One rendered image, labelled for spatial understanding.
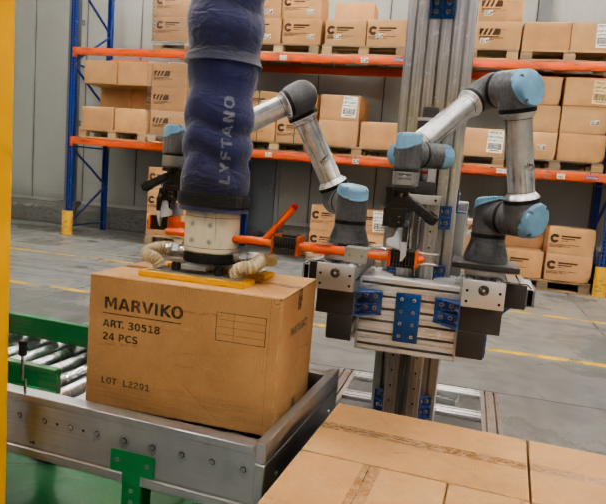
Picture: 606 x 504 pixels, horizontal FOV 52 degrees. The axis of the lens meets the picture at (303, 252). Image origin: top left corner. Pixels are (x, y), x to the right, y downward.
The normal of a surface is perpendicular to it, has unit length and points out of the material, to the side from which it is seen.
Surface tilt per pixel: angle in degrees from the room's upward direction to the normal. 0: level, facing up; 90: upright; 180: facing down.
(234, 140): 70
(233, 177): 79
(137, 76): 90
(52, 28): 90
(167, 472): 90
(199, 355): 90
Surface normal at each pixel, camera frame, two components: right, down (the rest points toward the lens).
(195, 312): -0.25, 0.10
